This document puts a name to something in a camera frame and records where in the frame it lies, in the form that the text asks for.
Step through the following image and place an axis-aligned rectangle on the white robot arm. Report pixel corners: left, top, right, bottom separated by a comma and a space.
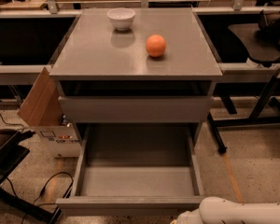
170, 197, 280, 224

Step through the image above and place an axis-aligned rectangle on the cardboard box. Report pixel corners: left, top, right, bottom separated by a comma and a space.
18, 68, 80, 158

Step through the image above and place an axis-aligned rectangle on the grey drawer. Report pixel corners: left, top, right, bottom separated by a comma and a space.
59, 96, 212, 123
57, 123, 203, 217

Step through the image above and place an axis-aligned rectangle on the orange fruit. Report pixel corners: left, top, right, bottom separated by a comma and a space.
146, 35, 166, 58

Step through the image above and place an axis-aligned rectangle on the grey drawer cabinet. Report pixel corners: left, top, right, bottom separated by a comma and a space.
50, 8, 222, 138

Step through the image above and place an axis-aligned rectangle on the white ceramic bowl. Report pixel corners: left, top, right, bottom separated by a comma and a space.
107, 7, 135, 31

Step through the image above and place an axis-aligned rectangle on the black equipment stand left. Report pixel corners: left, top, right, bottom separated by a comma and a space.
0, 120, 73, 224

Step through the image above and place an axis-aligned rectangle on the grey top drawer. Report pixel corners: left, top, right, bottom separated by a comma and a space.
59, 96, 212, 123

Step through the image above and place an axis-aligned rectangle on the black cable on floor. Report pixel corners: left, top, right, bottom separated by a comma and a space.
0, 98, 75, 224

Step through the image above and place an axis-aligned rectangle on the black table leg frame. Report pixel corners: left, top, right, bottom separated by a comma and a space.
207, 69, 280, 154

